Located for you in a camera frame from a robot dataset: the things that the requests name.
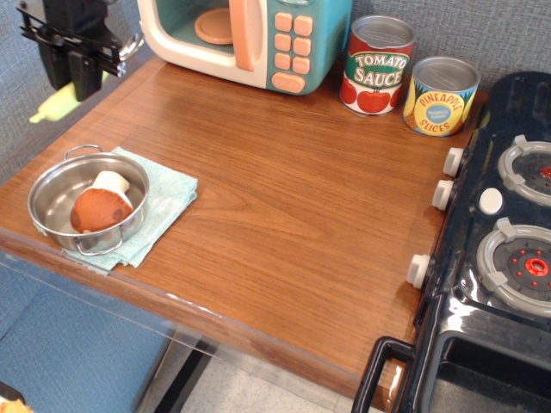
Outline black toy stove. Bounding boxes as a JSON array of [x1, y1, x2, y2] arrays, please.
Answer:
[[353, 71, 550, 412]]

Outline orange plush toy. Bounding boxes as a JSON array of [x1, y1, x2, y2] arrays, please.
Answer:
[[0, 382, 34, 413]]

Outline tomato sauce can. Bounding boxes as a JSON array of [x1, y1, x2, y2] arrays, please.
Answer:
[[340, 15, 416, 115]]

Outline yellow handled metal spoon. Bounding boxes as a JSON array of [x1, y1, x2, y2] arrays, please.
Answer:
[[28, 33, 145, 124]]

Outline teal toy microwave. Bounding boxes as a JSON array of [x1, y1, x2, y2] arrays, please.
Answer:
[[138, 1, 352, 96]]

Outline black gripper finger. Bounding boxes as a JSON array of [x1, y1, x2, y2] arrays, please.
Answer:
[[68, 52, 102, 102], [39, 40, 69, 90]]

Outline light teal cloth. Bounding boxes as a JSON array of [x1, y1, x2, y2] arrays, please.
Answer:
[[34, 145, 198, 275]]

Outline metal pot with handles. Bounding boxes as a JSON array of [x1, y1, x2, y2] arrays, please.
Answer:
[[28, 145, 150, 256]]

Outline brown toy mushroom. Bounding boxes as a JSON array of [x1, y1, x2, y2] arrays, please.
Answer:
[[70, 170, 133, 233]]

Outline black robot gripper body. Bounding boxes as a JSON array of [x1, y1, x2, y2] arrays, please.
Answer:
[[16, 0, 122, 75]]

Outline pineapple slices can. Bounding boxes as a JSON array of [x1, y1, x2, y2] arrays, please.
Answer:
[[403, 56, 480, 137]]

